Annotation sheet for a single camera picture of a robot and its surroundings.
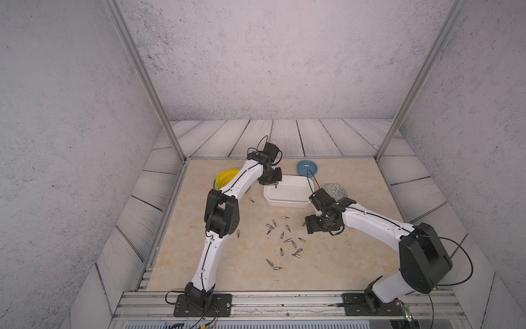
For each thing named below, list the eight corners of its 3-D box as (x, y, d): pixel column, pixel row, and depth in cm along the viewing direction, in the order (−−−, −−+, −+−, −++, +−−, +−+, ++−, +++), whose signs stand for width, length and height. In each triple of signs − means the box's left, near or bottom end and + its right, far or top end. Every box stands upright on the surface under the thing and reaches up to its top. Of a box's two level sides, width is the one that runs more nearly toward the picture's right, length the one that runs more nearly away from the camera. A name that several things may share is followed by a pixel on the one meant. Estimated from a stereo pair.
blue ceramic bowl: (297, 177, 114) (298, 173, 112) (296, 163, 121) (296, 160, 118) (317, 177, 114) (318, 173, 111) (315, 163, 121) (315, 159, 118)
